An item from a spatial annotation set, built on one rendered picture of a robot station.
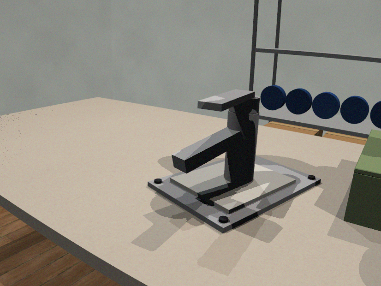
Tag grey tap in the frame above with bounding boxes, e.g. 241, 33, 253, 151
170, 89, 296, 214

